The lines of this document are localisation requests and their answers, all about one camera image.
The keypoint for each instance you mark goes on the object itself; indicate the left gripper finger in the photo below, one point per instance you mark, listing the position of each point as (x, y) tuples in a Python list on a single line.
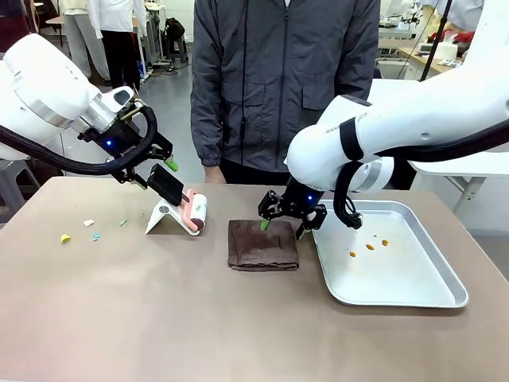
[(163, 149), (129, 176)]

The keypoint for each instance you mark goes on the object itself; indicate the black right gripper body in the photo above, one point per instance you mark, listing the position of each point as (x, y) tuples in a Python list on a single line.
[(300, 199)]

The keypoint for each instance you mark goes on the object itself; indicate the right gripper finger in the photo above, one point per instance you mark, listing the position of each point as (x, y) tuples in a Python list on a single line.
[(272, 205), (318, 219)]

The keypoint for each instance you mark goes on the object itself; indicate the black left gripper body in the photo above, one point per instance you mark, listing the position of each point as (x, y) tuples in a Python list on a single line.
[(123, 145)]

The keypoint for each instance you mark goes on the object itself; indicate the brown cloth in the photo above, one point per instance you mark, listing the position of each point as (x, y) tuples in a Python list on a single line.
[(258, 250)]

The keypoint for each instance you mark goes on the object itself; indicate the pink lint roller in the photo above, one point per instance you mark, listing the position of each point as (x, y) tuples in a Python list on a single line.
[(196, 209)]

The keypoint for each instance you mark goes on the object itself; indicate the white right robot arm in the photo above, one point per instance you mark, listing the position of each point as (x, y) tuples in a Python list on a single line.
[(397, 119)]

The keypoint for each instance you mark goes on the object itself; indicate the person right forearm gray sleeve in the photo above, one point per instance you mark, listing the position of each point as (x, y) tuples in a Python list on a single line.
[(204, 127)]

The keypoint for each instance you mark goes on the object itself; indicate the person left forearm gray sleeve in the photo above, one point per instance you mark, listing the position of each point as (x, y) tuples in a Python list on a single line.
[(358, 85)]

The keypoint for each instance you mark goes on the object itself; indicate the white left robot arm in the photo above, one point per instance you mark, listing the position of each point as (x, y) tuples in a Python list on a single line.
[(40, 79)]

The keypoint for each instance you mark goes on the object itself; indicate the person right hand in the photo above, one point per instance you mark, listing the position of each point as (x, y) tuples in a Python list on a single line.
[(214, 175)]

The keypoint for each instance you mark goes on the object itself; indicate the black trousers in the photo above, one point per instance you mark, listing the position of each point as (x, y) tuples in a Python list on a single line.
[(246, 173)]

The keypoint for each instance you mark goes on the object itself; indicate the green scrap piece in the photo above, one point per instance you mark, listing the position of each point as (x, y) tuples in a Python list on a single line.
[(123, 222)]

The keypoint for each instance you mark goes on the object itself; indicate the white folded stand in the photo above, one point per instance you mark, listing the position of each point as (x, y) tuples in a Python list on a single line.
[(159, 221)]

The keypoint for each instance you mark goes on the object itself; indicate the white scrap piece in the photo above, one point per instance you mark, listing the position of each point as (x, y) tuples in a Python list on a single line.
[(88, 223)]

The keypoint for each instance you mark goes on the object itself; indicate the bystander in black pants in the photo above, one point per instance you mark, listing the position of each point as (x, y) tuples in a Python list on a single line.
[(121, 55)]

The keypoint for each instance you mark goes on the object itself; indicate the yellow scrap piece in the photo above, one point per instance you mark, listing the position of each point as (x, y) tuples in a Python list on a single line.
[(65, 238)]

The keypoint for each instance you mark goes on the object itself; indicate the silver metal tray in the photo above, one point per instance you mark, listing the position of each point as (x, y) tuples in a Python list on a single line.
[(397, 278)]

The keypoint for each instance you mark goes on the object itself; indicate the white rolling rack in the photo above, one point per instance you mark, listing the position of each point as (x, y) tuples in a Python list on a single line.
[(153, 40)]

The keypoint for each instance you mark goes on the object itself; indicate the bystander in gray pants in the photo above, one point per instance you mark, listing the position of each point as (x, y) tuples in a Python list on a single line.
[(85, 40)]

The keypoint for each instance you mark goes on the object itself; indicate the black stool with bag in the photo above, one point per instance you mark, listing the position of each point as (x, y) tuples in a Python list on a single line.
[(175, 36)]

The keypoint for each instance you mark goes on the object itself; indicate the person in grey jacket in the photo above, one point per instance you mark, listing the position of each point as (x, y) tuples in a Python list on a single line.
[(278, 79)]

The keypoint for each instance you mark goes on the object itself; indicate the bystander in dark red top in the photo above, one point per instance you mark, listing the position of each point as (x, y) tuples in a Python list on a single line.
[(12, 20)]

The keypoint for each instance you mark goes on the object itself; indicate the wooden workbench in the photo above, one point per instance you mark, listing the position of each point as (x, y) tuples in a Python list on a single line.
[(429, 61)]

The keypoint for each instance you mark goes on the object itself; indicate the black pole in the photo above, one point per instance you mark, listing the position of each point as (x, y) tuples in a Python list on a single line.
[(435, 44)]

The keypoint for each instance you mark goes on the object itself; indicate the red cloth item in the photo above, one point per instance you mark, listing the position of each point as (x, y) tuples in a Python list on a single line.
[(465, 37)]

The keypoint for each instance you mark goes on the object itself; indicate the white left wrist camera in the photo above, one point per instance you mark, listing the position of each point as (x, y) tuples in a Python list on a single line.
[(119, 97)]

